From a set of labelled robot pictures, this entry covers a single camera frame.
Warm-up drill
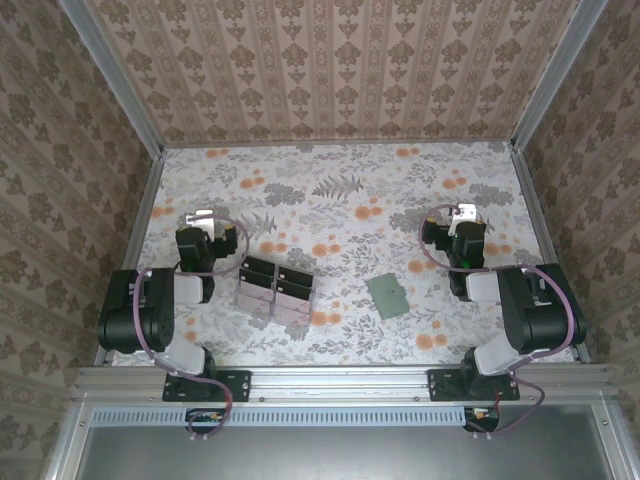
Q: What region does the aluminium side rail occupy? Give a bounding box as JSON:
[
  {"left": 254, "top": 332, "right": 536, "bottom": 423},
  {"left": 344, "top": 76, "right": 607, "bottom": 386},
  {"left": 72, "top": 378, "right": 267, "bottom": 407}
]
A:
[
  {"left": 93, "top": 149, "right": 166, "bottom": 366},
  {"left": 508, "top": 144, "right": 592, "bottom": 364}
]

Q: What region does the aluminium frame post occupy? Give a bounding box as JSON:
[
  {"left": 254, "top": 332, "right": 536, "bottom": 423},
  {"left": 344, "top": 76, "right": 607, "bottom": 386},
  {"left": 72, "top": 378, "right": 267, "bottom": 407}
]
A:
[
  {"left": 55, "top": 0, "right": 166, "bottom": 159},
  {"left": 508, "top": 0, "right": 612, "bottom": 151}
]

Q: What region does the white slotted cable duct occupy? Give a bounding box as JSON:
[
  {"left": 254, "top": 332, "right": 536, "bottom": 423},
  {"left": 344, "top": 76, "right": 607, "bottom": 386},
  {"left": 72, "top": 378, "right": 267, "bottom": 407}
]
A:
[{"left": 91, "top": 405, "right": 471, "bottom": 428}]

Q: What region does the black grey hinged case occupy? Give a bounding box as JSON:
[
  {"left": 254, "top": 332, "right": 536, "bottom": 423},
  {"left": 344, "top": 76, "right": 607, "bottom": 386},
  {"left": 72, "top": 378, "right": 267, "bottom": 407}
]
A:
[{"left": 234, "top": 254, "right": 316, "bottom": 327}]

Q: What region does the aluminium frame rail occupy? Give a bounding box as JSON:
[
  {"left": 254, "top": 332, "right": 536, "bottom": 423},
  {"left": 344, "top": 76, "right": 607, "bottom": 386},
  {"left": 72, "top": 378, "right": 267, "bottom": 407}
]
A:
[
  {"left": 589, "top": 399, "right": 634, "bottom": 480},
  {"left": 42, "top": 394, "right": 96, "bottom": 480}
]

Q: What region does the pink credit card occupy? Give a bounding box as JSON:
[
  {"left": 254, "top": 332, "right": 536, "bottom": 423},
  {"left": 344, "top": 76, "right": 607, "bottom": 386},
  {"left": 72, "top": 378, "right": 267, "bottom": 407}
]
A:
[
  {"left": 273, "top": 305, "right": 311, "bottom": 326},
  {"left": 237, "top": 281, "right": 273, "bottom": 299},
  {"left": 235, "top": 294, "right": 272, "bottom": 316},
  {"left": 274, "top": 291, "right": 312, "bottom": 310}
]

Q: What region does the grey metal panel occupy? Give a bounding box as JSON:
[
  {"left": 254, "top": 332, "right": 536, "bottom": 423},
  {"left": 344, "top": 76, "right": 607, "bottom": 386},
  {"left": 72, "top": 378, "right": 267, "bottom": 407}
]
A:
[{"left": 74, "top": 423, "right": 611, "bottom": 480}]

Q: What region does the long aluminium base rail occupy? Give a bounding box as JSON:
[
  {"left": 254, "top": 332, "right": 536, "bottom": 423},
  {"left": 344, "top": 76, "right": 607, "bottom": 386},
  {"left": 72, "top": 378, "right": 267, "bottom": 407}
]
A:
[{"left": 74, "top": 363, "right": 621, "bottom": 402}]

